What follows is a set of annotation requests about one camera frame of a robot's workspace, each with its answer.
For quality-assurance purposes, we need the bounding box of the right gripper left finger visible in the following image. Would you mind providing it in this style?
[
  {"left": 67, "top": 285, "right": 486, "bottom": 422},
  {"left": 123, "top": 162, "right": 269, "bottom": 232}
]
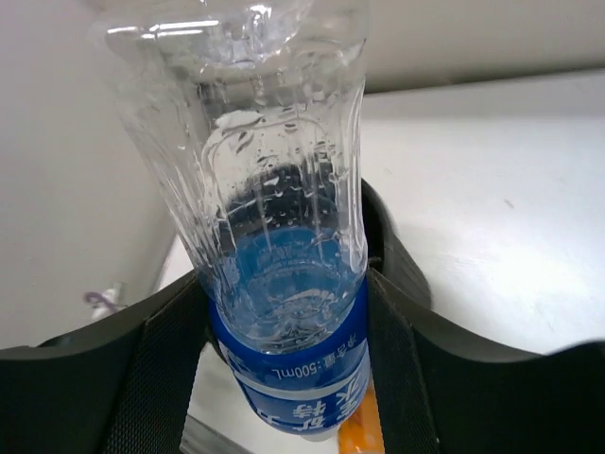
[{"left": 1, "top": 272, "right": 209, "bottom": 453}]

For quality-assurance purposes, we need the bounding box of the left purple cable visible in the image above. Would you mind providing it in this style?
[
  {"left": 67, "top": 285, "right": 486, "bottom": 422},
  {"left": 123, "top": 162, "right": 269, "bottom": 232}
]
[{"left": 83, "top": 290, "right": 129, "bottom": 314}]

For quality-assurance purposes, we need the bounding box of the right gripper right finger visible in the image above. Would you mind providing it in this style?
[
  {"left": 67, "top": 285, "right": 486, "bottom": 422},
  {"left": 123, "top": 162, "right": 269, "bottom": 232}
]
[{"left": 366, "top": 269, "right": 605, "bottom": 454}]

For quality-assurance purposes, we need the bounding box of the clear bottle blue label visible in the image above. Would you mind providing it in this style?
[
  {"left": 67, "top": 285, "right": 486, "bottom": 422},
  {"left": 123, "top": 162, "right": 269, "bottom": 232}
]
[{"left": 90, "top": 1, "right": 370, "bottom": 440}]

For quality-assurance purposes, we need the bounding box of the orange plastic bottle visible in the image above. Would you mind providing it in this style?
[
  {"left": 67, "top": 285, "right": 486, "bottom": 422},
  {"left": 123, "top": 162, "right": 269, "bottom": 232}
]
[{"left": 338, "top": 380, "right": 385, "bottom": 454}]

